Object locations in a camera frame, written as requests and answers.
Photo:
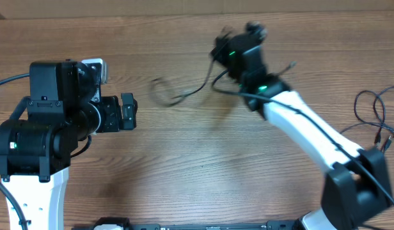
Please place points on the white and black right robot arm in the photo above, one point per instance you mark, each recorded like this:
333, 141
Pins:
357, 184

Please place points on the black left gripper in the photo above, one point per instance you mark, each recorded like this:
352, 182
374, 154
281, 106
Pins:
114, 122

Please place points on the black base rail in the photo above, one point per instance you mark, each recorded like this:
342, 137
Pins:
124, 223

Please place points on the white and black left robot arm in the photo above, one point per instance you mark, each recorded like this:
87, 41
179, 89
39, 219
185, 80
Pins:
40, 138

